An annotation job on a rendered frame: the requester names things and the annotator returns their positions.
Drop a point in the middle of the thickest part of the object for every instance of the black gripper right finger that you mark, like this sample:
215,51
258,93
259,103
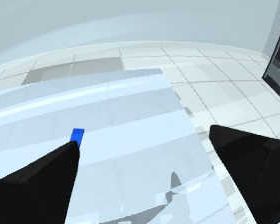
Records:
253,162

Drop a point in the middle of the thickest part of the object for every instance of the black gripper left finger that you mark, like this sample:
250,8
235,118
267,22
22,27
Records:
40,192

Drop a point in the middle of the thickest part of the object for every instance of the blue flat bar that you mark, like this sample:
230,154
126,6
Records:
76,135

